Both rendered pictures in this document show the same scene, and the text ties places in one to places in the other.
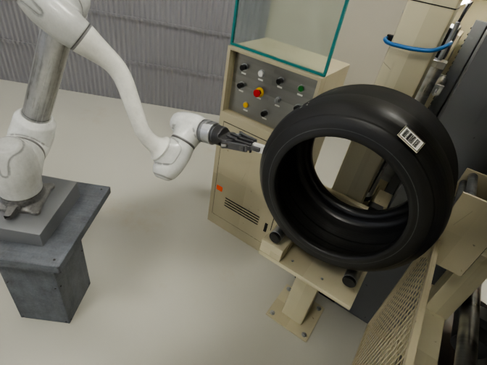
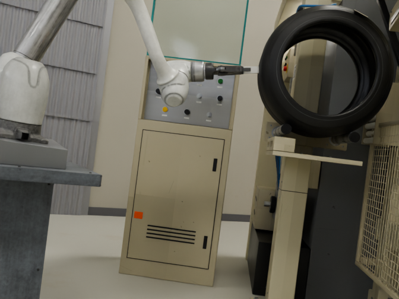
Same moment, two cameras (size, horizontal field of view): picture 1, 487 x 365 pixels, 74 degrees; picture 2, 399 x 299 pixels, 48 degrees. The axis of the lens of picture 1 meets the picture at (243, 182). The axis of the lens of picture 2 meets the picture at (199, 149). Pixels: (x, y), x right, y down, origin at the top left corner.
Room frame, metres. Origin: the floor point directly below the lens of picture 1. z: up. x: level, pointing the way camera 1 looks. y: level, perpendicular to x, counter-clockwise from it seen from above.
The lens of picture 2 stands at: (-0.76, 0.94, 0.77)
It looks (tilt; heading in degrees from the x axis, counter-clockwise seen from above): 0 degrees down; 336
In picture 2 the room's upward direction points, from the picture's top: 7 degrees clockwise
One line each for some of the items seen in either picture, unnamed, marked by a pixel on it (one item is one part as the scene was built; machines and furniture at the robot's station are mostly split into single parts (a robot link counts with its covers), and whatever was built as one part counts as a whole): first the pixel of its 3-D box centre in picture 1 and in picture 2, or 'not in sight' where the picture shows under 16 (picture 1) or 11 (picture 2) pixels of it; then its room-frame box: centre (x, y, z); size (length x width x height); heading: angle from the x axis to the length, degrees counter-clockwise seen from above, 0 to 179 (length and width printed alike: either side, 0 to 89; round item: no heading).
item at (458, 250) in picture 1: (464, 221); (385, 115); (0.92, -0.79, 1.05); 0.20 x 0.15 x 0.30; 152
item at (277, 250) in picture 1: (293, 224); (279, 145); (0.97, -0.23, 0.83); 0.36 x 0.09 x 0.06; 152
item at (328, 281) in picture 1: (321, 249); (309, 156); (0.91, -0.35, 0.80); 0.37 x 0.36 x 0.02; 62
